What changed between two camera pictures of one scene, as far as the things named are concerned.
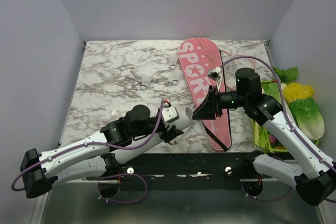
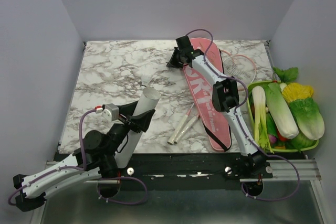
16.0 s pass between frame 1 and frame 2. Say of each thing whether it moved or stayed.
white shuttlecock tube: moved
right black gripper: moved
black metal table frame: stayed
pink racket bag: stayed
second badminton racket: stayed
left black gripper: moved
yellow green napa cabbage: stayed
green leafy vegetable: stayed
